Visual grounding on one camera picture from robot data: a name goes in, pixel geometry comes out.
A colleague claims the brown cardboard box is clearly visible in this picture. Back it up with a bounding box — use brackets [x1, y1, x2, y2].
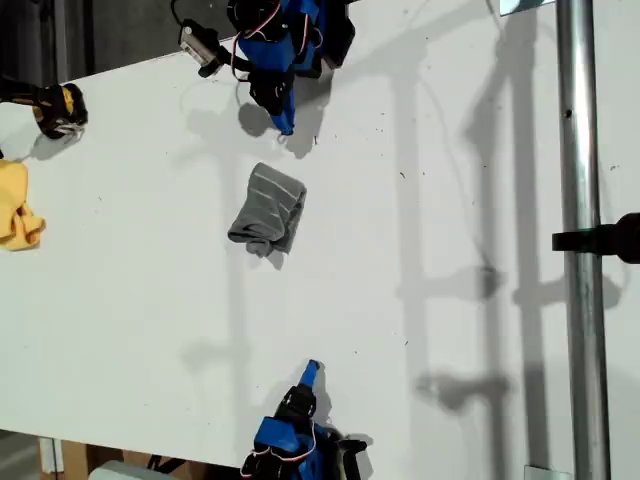
[58, 439, 240, 480]

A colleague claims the black and yellow power drill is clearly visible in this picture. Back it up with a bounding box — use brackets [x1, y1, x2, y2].
[0, 73, 90, 141]

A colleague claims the steel post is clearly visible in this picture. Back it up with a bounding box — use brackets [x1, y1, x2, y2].
[555, 0, 614, 480]

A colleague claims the yellow cloth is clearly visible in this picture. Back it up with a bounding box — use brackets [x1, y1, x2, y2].
[0, 158, 47, 252]

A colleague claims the white plastic container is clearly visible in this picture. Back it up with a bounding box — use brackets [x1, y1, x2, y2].
[88, 459, 201, 480]

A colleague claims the arm camera stalk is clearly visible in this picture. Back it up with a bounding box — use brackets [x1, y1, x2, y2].
[219, 47, 256, 76]

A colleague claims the grey striped towel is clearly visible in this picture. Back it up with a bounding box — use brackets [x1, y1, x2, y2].
[227, 161, 309, 259]

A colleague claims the arm camera box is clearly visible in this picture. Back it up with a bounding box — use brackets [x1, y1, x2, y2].
[333, 433, 375, 480]
[178, 18, 224, 80]

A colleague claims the black clamp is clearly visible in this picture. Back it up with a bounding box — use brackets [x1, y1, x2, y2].
[551, 212, 640, 265]

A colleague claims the white table leg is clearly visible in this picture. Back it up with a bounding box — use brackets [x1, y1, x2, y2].
[38, 436, 65, 475]

